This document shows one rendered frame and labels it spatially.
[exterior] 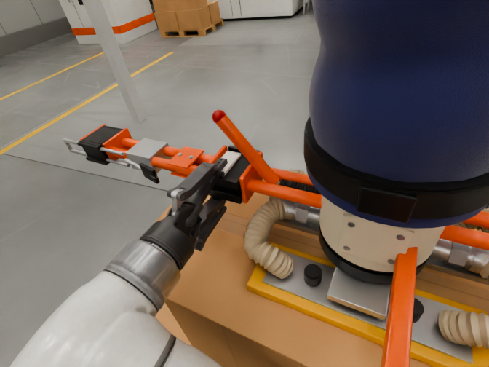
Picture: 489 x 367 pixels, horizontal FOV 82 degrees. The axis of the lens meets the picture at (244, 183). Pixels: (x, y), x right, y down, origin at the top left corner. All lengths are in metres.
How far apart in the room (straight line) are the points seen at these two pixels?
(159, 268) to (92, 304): 0.08
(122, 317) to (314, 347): 0.27
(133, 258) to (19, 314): 1.94
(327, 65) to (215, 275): 0.40
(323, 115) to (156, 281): 0.28
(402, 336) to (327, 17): 0.31
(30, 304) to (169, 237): 1.94
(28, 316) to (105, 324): 1.90
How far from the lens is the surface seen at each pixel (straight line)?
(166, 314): 1.16
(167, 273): 0.39
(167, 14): 7.59
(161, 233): 0.41
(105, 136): 0.73
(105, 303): 0.37
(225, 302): 0.52
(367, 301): 0.47
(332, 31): 0.28
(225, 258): 0.56
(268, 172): 0.48
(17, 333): 2.24
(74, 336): 0.36
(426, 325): 0.51
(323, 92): 0.31
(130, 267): 0.39
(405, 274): 0.40
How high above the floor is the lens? 1.53
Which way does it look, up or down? 40 degrees down
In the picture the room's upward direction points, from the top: 9 degrees counter-clockwise
